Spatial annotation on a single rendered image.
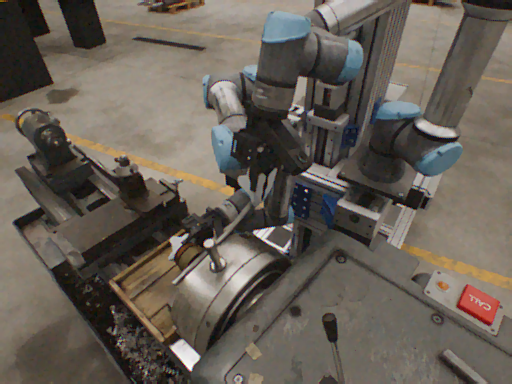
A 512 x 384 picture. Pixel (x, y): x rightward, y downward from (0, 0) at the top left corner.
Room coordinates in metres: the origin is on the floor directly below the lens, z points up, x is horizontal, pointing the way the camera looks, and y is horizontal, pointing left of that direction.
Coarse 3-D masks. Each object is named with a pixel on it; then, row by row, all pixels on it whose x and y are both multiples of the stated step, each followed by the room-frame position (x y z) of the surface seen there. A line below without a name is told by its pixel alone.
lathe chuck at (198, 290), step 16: (224, 240) 0.48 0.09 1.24; (240, 240) 0.48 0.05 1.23; (256, 240) 0.50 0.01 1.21; (208, 256) 0.43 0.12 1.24; (224, 256) 0.43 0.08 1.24; (240, 256) 0.43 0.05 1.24; (192, 272) 0.40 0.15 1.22; (208, 272) 0.39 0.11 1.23; (224, 272) 0.39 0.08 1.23; (192, 288) 0.37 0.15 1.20; (208, 288) 0.36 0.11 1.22; (176, 304) 0.35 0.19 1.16; (192, 304) 0.34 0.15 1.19; (208, 304) 0.33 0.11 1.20; (176, 320) 0.33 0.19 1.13; (192, 320) 0.32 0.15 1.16; (192, 336) 0.30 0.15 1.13
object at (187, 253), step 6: (180, 246) 0.55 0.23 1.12; (186, 246) 0.55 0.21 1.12; (192, 246) 0.55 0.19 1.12; (198, 246) 0.56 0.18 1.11; (180, 252) 0.54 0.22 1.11; (186, 252) 0.53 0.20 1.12; (192, 252) 0.53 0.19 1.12; (198, 252) 0.53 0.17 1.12; (174, 258) 0.53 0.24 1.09; (180, 258) 0.52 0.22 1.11; (186, 258) 0.51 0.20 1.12; (192, 258) 0.51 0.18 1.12; (180, 264) 0.51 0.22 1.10; (186, 264) 0.50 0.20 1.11
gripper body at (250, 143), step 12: (252, 108) 0.53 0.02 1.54; (252, 120) 0.54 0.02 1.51; (264, 120) 0.53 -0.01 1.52; (240, 132) 0.55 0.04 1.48; (252, 132) 0.54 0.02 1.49; (240, 144) 0.52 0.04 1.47; (252, 144) 0.50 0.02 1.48; (264, 144) 0.50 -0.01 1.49; (240, 156) 0.52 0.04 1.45; (252, 156) 0.50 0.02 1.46; (264, 156) 0.49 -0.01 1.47; (276, 156) 0.51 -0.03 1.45; (264, 168) 0.49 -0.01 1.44
